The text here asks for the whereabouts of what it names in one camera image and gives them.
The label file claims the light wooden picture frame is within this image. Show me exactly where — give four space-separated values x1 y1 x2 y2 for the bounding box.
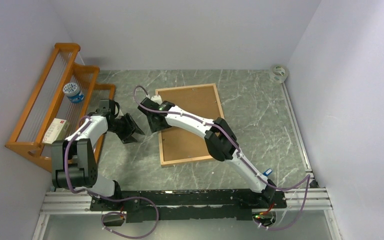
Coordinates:
154 83 226 168

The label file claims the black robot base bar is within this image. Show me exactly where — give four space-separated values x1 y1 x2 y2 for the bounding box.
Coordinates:
89 188 287 223

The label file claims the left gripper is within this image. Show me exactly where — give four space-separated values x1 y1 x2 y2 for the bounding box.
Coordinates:
108 113 144 144

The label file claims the small blue clip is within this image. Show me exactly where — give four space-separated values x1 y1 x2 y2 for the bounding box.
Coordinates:
263 168 273 177

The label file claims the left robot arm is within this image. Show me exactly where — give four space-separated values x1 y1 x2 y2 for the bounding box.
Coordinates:
50 99 144 210

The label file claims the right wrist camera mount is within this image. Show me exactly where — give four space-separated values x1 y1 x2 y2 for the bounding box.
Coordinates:
150 94 163 105

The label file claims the blue white round can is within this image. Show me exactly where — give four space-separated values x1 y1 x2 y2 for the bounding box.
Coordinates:
62 82 85 104

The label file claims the small white green box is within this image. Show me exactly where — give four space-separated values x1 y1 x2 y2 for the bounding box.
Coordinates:
41 118 70 145

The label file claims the aluminium rail frame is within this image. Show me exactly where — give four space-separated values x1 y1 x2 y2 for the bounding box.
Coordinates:
33 95 333 240

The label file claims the brown backing board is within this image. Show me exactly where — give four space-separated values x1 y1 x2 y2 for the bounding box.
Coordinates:
158 86 222 163

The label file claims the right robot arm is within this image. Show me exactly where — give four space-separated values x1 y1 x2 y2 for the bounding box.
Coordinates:
138 97 276 208

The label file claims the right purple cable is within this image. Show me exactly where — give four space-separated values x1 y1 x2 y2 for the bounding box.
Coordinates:
133 85 312 232

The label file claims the orange wooden rack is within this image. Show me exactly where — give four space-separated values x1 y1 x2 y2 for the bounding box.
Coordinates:
5 43 116 172

